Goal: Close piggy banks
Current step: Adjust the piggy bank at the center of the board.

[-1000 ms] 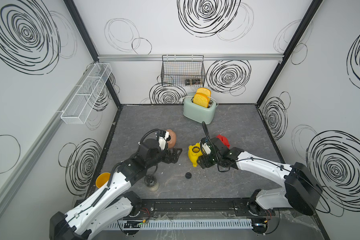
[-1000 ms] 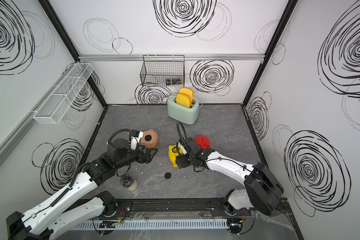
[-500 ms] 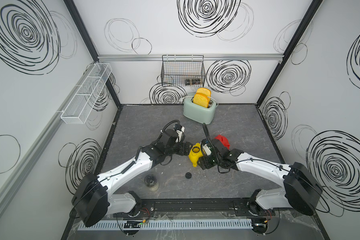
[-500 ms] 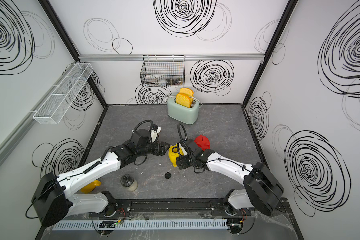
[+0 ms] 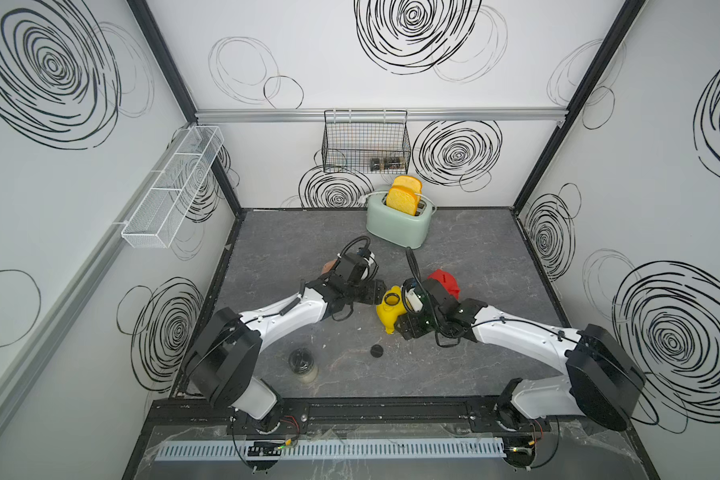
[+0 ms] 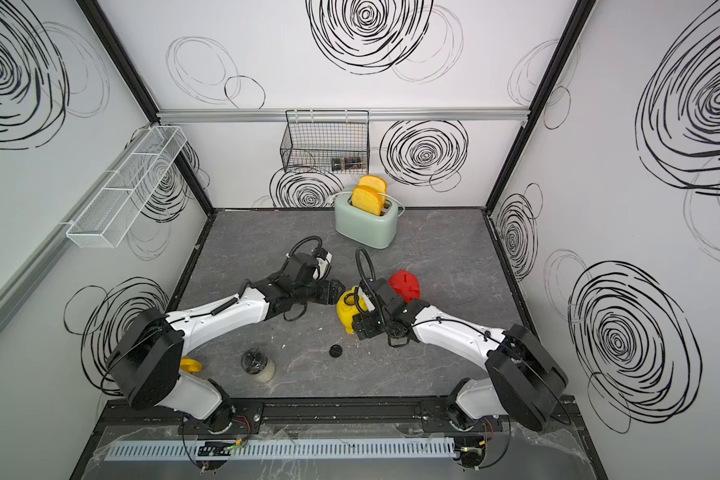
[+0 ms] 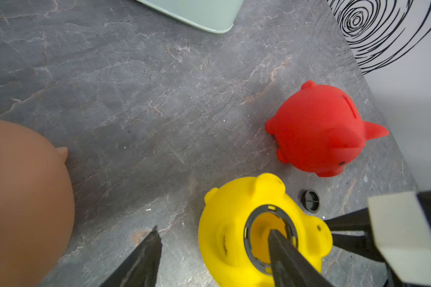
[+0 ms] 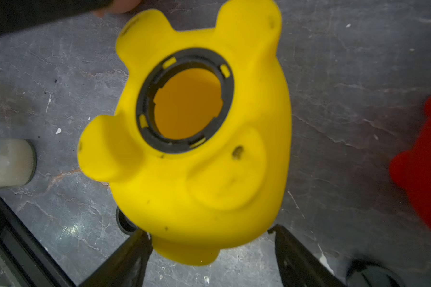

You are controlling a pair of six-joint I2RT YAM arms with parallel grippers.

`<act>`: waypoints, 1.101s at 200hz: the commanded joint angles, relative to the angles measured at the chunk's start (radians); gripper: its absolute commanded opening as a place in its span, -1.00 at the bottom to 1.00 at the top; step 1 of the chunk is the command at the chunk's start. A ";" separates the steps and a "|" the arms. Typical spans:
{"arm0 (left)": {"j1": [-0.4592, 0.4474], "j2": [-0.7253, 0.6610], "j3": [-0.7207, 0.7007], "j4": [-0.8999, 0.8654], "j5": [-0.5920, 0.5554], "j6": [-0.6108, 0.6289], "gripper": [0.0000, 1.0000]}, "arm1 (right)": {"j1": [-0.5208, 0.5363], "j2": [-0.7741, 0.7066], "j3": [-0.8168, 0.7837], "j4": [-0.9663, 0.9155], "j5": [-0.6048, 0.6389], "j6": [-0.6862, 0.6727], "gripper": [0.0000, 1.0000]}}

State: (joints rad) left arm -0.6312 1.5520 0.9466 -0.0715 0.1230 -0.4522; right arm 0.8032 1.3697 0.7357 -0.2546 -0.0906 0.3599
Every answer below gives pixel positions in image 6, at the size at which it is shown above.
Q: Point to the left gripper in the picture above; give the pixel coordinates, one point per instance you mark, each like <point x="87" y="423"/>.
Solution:
<point x="330" y="291"/>

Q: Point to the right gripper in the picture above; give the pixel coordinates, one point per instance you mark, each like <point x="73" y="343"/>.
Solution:
<point x="363" y="327"/>

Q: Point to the yellow piggy bank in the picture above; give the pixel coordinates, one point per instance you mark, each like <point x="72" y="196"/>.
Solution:
<point x="348" y="309"/>

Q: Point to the black plug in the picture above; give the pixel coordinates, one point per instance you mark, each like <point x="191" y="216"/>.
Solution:
<point x="335" y="351"/>

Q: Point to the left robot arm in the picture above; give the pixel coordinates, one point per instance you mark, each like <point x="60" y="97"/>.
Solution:
<point x="145" y="363"/>

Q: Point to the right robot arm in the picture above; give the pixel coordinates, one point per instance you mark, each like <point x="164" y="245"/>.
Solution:
<point x="524" y="381"/>

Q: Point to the red piggy bank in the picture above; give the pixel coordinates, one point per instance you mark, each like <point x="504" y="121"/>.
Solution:
<point x="406" y="285"/>

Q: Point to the mint green toaster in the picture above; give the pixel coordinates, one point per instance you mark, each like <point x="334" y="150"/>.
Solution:
<point x="373" y="231"/>

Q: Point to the clear jar with white contents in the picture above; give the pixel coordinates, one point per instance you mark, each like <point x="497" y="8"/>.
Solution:
<point x="258" y="365"/>

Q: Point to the front toast slice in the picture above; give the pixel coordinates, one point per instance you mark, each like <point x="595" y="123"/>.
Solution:
<point x="368" y="199"/>

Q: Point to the toast slice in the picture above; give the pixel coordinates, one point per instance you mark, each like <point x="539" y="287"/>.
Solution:
<point x="374" y="182"/>
<point x="368" y="199"/>

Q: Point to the back toast slice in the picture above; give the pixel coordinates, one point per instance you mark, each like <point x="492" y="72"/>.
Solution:
<point x="374" y="182"/>

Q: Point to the small jars in basket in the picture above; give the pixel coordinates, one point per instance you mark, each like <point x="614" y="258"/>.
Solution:
<point x="347" y="164"/>

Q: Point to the yellow mug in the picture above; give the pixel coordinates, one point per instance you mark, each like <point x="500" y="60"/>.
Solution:
<point x="191" y="366"/>

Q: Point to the black wire wall basket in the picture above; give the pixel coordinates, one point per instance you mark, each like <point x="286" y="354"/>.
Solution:
<point x="313" y="137"/>

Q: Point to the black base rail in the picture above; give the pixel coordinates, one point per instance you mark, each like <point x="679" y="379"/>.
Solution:
<point x="430" y="414"/>

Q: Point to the white slotted cable duct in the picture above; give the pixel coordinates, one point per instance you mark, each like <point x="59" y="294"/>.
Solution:
<point x="285" y="449"/>

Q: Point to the white wire wall shelf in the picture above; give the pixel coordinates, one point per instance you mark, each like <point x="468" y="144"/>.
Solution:
<point x="145" y="183"/>

